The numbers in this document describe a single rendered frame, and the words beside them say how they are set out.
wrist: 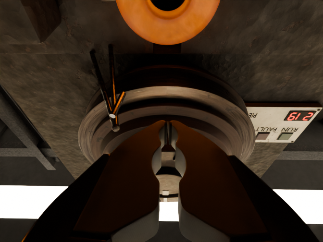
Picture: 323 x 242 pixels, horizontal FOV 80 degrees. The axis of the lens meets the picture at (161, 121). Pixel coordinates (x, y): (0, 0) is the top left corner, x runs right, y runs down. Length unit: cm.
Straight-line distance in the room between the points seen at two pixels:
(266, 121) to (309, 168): 905
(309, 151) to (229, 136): 599
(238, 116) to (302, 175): 896
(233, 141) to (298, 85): 27
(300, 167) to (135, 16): 938
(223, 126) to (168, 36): 22
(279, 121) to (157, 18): 53
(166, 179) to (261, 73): 38
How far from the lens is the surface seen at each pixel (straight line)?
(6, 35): 40
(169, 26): 34
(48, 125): 81
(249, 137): 53
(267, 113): 69
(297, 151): 626
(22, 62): 65
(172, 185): 50
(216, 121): 43
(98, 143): 51
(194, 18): 34
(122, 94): 34
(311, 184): 938
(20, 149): 653
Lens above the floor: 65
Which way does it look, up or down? 48 degrees up
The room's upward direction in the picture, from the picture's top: 179 degrees clockwise
